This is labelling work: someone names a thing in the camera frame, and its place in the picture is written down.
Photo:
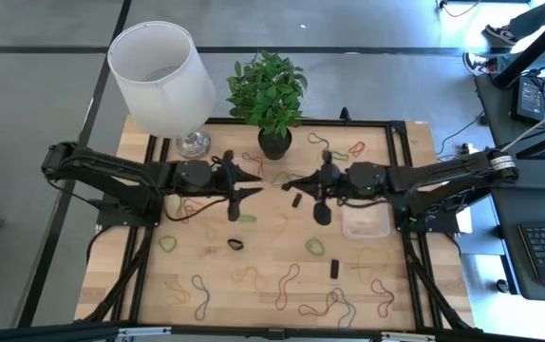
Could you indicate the person's shoe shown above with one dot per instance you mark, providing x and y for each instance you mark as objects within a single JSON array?
[
  {"x": 476, "y": 64},
  {"x": 500, "y": 34}
]

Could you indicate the long grey-green rubber band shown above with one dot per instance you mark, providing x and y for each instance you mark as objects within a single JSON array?
[{"x": 308, "y": 138}]

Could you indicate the green potted plant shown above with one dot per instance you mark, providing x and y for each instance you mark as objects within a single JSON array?
[{"x": 268, "y": 95}]

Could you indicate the black diagonal pole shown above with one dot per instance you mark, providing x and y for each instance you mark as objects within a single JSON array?
[{"x": 533, "y": 47}]

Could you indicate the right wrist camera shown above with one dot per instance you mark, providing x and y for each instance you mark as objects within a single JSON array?
[{"x": 322, "y": 214}]

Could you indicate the person's leg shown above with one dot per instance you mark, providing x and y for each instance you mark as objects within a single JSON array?
[
  {"x": 507, "y": 62},
  {"x": 533, "y": 19}
]

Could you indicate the clear plastic bin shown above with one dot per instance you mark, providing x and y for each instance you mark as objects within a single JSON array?
[{"x": 367, "y": 228}]

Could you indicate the black camera gantry bar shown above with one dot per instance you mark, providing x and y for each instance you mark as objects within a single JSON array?
[{"x": 40, "y": 335}]

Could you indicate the thick black rubber band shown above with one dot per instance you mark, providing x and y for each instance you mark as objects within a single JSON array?
[
  {"x": 334, "y": 269},
  {"x": 296, "y": 200}
]

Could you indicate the large yellow rubber band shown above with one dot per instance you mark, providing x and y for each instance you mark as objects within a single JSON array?
[{"x": 359, "y": 268}]

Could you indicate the white shade table lamp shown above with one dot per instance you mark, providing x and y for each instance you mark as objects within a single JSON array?
[{"x": 158, "y": 81}]

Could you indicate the long red rubber band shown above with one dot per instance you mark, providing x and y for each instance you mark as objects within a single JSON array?
[
  {"x": 284, "y": 284},
  {"x": 301, "y": 311}
]

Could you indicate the olive green rubber band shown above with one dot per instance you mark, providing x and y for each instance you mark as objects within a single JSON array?
[{"x": 277, "y": 175}]

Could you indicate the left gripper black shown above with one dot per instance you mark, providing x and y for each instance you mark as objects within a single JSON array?
[{"x": 222, "y": 178}]

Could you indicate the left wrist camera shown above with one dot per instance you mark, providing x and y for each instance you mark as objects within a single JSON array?
[{"x": 233, "y": 211}]

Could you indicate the long blue rubber band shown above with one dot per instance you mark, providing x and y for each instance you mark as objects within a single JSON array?
[{"x": 205, "y": 293}]

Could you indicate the black caster wheel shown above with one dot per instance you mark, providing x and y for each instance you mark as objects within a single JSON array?
[{"x": 502, "y": 285}]

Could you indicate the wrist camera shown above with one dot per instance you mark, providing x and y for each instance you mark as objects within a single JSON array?
[
  {"x": 233, "y": 211},
  {"x": 322, "y": 214}
]

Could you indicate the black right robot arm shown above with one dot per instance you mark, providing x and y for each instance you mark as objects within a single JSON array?
[{"x": 443, "y": 176}]

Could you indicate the white paper sheet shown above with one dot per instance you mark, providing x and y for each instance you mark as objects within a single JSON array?
[{"x": 464, "y": 223}]

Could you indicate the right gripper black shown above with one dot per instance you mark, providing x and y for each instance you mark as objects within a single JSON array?
[{"x": 332, "y": 180}]

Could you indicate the dark grey desk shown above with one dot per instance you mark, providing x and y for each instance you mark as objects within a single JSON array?
[{"x": 529, "y": 190}]

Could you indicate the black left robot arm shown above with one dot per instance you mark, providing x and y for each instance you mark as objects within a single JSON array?
[{"x": 111, "y": 166}]

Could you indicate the long grey-blue rubber band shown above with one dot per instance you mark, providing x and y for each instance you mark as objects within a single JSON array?
[{"x": 352, "y": 313}]

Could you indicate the black power adapter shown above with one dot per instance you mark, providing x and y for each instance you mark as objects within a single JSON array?
[{"x": 529, "y": 100}]

